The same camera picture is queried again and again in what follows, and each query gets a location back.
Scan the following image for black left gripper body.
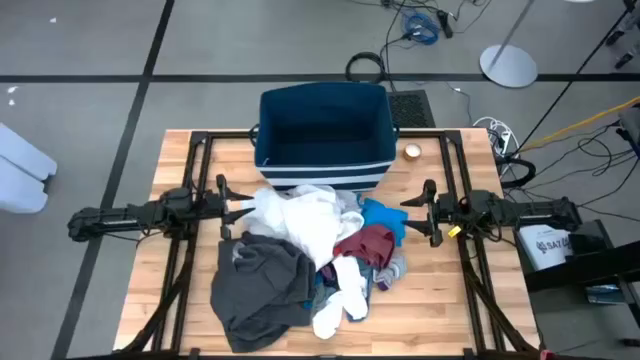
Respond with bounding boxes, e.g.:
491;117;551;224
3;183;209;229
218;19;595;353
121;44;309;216
192;173;234;241

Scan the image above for grey purple striped sock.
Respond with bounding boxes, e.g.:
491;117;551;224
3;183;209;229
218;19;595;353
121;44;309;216
373;255;408;292

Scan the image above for blue cable coil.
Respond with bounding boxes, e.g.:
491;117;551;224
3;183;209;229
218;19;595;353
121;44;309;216
399;9;441;46

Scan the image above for teal package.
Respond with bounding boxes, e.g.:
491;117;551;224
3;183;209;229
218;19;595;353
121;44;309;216
585;283;626;305

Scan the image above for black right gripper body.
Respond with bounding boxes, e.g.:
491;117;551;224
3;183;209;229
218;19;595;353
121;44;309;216
423;178;471;249

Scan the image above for black power strip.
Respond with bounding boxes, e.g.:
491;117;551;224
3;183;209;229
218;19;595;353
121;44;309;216
436;8;455;40

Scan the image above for black wheeled stand base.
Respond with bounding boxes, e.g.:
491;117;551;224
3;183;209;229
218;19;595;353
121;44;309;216
603;0;640;71

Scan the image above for grey equipment box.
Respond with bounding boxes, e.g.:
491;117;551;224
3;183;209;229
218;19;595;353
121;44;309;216
618;105;640;146

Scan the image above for white foam block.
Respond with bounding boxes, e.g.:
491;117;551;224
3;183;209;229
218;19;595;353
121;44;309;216
0;156;50;215
0;122;59;181

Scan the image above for white printed box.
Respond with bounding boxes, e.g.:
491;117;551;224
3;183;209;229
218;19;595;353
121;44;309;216
517;223;574;271

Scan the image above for large white shirt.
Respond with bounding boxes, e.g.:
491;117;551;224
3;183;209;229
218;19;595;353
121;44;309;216
241;183;365;271

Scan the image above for black floor vent grate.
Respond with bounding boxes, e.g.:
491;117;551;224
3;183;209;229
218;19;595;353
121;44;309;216
387;89;436;129

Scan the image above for navy white striped fabric basket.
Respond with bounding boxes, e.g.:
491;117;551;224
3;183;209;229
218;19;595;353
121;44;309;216
248;82;401;193

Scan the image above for thick black hose loop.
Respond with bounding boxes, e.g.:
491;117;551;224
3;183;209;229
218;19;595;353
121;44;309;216
499;157;537;190

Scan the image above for white sock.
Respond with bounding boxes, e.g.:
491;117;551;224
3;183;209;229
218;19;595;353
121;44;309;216
331;254;370;322
311;290;346;341

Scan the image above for black cart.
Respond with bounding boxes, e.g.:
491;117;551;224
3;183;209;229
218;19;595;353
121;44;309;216
514;218;640;347

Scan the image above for thin black pole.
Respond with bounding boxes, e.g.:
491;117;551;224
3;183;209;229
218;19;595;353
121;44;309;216
519;4;636;151

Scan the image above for black metal table frame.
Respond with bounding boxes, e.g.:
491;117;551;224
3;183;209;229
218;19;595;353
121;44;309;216
119;128;541;360

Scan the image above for grey round-base floor stand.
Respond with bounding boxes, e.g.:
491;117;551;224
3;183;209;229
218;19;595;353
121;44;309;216
478;0;539;89

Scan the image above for bright blue shirt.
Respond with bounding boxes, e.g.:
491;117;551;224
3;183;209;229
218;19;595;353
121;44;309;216
357;196;410;248

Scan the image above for maroon shorts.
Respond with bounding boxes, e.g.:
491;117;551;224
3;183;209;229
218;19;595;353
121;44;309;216
333;223;397;271

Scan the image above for black cable coil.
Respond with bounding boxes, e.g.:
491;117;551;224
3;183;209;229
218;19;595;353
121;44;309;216
344;51;387;86

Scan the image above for dark grey sweatshirt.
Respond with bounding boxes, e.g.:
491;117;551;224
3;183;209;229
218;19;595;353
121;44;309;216
209;230;318;354

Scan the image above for white cables and power strip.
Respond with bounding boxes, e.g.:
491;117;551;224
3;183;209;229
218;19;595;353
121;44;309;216
472;116;516;166

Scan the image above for dark navy multicolour sock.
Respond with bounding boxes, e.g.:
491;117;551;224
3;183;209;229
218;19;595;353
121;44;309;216
302;263;342;311

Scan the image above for yellow cable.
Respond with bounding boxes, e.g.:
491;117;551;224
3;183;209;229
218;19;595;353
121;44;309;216
519;95;640;154

